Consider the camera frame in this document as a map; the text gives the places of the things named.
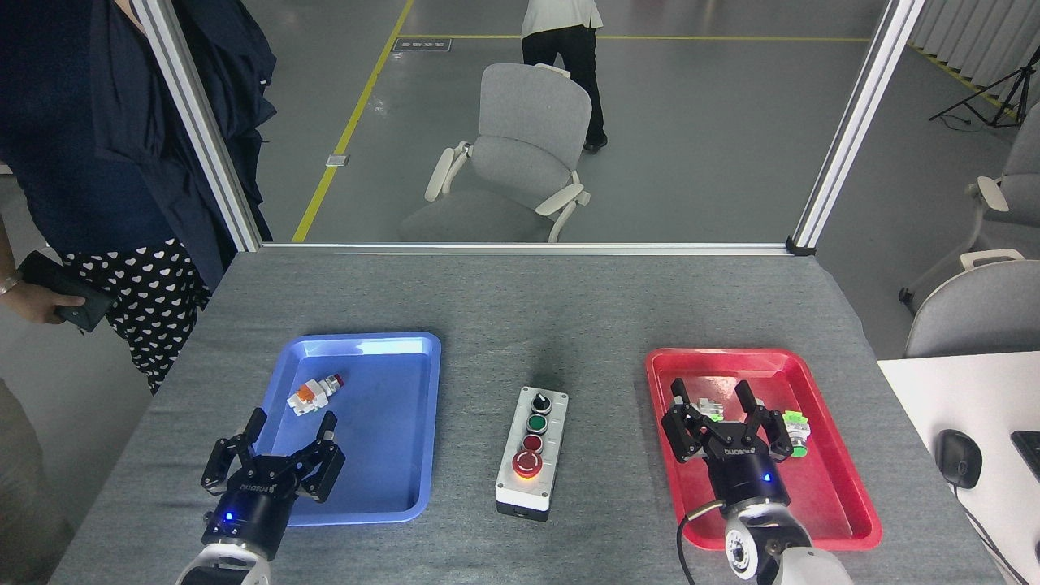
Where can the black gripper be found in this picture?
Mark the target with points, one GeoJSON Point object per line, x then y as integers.
{"type": "Point", "coordinates": [248, 508]}
{"type": "Point", "coordinates": [743, 475]}

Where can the grey four-button control box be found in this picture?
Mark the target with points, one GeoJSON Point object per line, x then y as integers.
{"type": "Point", "coordinates": [552, 455]}

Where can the dark phone case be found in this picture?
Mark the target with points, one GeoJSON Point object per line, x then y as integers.
{"type": "Point", "coordinates": [57, 280]}

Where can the person's hand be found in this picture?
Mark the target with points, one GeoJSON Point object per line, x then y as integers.
{"type": "Point", "coordinates": [45, 313]}

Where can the blue plastic tray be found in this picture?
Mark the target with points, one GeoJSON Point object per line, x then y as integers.
{"type": "Point", "coordinates": [382, 455]}

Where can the red plastic tray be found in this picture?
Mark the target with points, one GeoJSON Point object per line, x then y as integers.
{"type": "Point", "coordinates": [829, 487]}

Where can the grey table cloth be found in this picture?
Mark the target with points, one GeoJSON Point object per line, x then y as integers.
{"type": "Point", "coordinates": [544, 325]}

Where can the black computer mouse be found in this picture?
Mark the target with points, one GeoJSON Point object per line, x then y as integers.
{"type": "Point", "coordinates": [959, 459]}

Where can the white desk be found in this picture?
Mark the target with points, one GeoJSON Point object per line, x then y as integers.
{"type": "Point", "coordinates": [967, 390]}

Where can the grey chair backrest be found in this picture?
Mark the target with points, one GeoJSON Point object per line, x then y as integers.
{"type": "Point", "coordinates": [975, 313]}

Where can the black keyboard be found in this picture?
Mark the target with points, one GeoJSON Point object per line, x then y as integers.
{"type": "Point", "coordinates": [1028, 451]}

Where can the silver floor plate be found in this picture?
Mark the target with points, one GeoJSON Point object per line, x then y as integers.
{"type": "Point", "coordinates": [337, 160]}

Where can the grey office chair white arms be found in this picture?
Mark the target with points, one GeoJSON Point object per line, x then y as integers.
{"type": "Point", "coordinates": [524, 154]}

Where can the black tripod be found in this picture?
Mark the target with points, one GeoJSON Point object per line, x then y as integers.
{"type": "Point", "coordinates": [995, 93]}

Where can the dark floor sign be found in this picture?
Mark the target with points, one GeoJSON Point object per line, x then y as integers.
{"type": "Point", "coordinates": [422, 45]}

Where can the white slatted partition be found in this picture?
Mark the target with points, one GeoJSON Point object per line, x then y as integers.
{"type": "Point", "coordinates": [975, 32]}

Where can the green push button switch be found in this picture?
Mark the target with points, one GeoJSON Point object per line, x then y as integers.
{"type": "Point", "coordinates": [796, 431]}

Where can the red push button switch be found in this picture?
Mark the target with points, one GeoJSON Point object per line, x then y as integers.
{"type": "Point", "coordinates": [313, 394]}

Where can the black post corner bracket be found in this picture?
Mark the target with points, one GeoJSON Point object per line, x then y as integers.
{"type": "Point", "coordinates": [800, 246]}

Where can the silver aluminium rail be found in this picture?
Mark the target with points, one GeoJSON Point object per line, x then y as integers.
{"type": "Point", "coordinates": [520, 248]}

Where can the silver aluminium post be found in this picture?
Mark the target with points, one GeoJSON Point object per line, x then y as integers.
{"type": "Point", "coordinates": [199, 130]}
{"type": "Point", "coordinates": [853, 130]}

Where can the grey office chair white frame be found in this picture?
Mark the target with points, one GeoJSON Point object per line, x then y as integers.
{"type": "Point", "coordinates": [1020, 195]}

